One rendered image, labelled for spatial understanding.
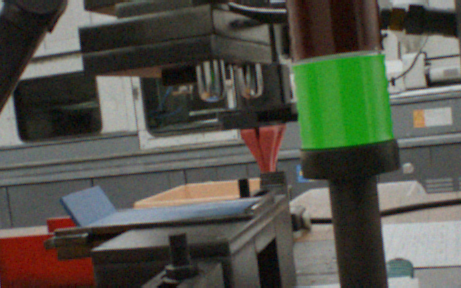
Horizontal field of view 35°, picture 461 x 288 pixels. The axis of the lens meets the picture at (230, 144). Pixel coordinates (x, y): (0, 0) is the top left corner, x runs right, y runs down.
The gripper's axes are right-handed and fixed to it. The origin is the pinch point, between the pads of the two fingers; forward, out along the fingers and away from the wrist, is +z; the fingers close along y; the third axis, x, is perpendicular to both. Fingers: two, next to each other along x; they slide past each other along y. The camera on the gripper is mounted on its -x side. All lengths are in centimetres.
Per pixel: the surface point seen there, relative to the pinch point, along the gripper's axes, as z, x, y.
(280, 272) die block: 4.7, 32.0, -8.1
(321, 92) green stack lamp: -10, 62, -18
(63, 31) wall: -113, -622, 365
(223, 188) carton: 28, -234, 82
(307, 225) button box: 6.4, 1.0, -4.4
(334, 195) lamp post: -5, 61, -18
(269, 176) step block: -1.0, 9.0, -2.3
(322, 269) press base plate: 7.6, 19.9, -9.3
